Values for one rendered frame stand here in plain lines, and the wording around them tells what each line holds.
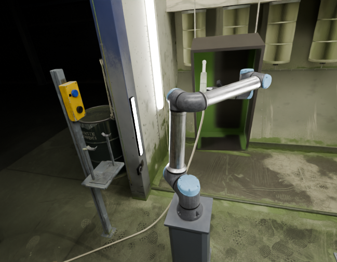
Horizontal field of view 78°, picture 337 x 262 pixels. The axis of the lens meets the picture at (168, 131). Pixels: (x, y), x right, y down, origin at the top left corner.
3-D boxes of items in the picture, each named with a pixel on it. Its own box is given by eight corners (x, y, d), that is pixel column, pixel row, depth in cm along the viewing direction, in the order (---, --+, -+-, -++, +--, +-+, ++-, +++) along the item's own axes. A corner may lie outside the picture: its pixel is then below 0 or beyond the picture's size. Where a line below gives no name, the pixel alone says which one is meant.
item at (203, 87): (206, 117, 163) (206, 94, 146) (200, 117, 164) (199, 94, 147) (206, 80, 194) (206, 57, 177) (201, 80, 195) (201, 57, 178)
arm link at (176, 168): (172, 195, 150) (174, 93, 118) (161, 181, 164) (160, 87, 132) (190, 188, 157) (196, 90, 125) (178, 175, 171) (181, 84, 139)
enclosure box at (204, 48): (197, 131, 280) (192, 37, 204) (243, 131, 268) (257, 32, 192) (195, 149, 253) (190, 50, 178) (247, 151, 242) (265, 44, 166)
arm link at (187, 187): (186, 212, 137) (184, 192, 129) (173, 196, 151) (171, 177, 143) (204, 202, 143) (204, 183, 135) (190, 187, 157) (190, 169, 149)
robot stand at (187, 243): (207, 285, 164) (209, 232, 134) (170, 276, 172) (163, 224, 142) (211, 249, 189) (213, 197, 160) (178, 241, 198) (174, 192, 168)
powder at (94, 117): (69, 118, 268) (68, 117, 267) (102, 104, 306) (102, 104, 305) (95, 127, 239) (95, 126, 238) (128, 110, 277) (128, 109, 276)
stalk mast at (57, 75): (107, 228, 217) (55, 68, 141) (112, 230, 215) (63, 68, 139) (104, 234, 212) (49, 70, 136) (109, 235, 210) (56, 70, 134)
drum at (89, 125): (84, 171, 307) (66, 117, 266) (114, 152, 348) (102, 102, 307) (111, 185, 276) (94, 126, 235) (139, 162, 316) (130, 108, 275)
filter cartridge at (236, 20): (237, 74, 285) (241, 3, 246) (215, 71, 310) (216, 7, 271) (251, 68, 305) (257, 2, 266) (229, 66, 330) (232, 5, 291)
